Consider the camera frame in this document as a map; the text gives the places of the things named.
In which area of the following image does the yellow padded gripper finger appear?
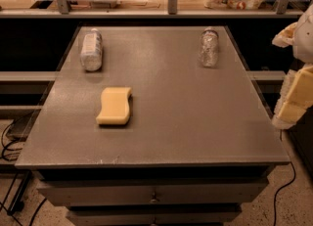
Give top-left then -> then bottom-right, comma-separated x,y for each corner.
272,66 -> 313,130
272,23 -> 297,48

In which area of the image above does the clear crinkled water bottle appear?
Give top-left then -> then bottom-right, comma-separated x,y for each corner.
199,26 -> 219,68

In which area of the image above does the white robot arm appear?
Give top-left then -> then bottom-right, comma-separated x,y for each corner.
272,6 -> 313,130

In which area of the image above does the white labelled plastic bottle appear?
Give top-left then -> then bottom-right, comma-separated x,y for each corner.
80,28 -> 103,71

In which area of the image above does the grey drawer cabinet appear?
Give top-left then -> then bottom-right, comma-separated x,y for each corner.
17,26 -> 290,226

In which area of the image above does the upper drawer knob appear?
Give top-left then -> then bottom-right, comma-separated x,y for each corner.
150,194 -> 159,204

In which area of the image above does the yellow wavy sponge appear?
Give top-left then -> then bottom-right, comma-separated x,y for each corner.
96,87 -> 131,125

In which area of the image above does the black cable right floor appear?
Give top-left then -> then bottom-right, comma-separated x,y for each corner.
272,160 -> 297,226

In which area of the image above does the metal shelf rail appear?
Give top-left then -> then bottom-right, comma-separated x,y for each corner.
0,9 -> 302,19

